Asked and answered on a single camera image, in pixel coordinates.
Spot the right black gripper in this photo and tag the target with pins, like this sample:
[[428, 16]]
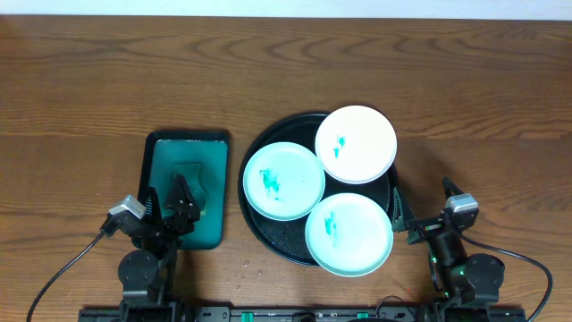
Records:
[[429, 225]]

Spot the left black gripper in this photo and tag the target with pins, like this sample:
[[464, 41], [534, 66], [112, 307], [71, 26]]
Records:
[[165, 222]]

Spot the green yellow scrub sponge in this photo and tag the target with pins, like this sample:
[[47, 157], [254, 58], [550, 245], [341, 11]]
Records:
[[192, 175]]

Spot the mint plate bottom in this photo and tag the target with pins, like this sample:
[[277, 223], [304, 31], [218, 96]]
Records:
[[349, 235]]

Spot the mint plate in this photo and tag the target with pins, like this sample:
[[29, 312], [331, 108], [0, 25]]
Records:
[[349, 235], [283, 181]]

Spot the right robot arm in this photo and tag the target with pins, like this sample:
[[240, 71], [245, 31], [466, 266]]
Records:
[[470, 284]]

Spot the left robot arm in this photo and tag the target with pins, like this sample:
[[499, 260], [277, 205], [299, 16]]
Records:
[[147, 273]]

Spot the black rectangular water tray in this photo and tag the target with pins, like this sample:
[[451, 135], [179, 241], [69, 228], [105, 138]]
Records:
[[166, 148]]

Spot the black round serving tray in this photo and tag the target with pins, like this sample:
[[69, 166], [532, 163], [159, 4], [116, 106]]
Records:
[[287, 238]]

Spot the white plate top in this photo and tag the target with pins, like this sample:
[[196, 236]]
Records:
[[356, 144]]

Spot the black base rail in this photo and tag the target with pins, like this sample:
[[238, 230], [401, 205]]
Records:
[[392, 313]]

